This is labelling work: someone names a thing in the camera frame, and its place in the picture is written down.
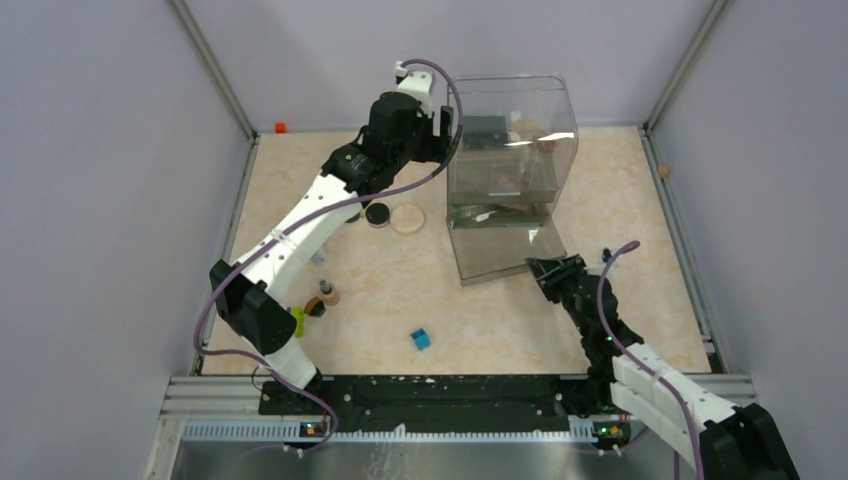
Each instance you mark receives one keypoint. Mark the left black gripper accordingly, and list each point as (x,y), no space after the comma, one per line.
(436,147)

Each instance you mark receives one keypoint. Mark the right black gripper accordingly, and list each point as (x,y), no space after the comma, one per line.
(548,271)

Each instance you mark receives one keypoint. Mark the clear acrylic makeup organizer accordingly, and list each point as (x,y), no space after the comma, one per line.
(519,142)

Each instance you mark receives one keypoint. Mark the beige round wooden disc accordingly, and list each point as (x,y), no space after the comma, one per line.
(407,219)

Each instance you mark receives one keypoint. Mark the black round compact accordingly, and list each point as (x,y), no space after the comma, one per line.
(378,215)

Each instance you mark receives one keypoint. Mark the blue toy brick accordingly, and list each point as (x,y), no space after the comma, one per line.
(421,339)

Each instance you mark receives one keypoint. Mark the foundation bottle black cap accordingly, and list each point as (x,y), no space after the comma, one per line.
(329,293)

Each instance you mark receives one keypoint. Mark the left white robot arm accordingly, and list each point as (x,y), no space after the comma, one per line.
(247,294)

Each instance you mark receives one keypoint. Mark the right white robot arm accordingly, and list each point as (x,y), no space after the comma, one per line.
(718,438)

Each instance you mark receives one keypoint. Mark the white squeeze bottle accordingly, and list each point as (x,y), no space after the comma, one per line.
(319,257)

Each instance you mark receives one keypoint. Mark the green white toy brick stack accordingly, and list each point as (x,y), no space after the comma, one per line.
(299,315)

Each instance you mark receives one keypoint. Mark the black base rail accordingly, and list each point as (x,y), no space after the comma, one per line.
(457,404)

